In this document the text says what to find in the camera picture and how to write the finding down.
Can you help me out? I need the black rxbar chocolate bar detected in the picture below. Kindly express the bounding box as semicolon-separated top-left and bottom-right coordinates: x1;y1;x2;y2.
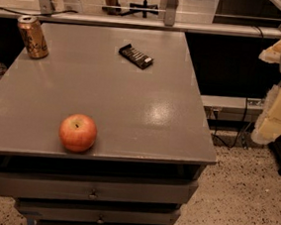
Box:
119;44;153;70

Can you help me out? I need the orange soda can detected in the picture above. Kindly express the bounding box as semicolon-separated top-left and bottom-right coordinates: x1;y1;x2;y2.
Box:
17;15;48;58

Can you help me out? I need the grey drawer cabinet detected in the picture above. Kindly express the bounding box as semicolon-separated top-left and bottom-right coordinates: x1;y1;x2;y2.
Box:
0;23;216;225

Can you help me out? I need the red apple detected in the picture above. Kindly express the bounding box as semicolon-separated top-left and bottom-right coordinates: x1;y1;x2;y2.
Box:
58;114;98;153

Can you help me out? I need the black office chair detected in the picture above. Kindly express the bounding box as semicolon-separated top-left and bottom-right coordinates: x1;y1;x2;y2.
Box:
121;0;159;18

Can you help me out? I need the grey metal frame rail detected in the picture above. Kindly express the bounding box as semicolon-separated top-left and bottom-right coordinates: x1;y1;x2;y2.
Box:
0;6;281;40

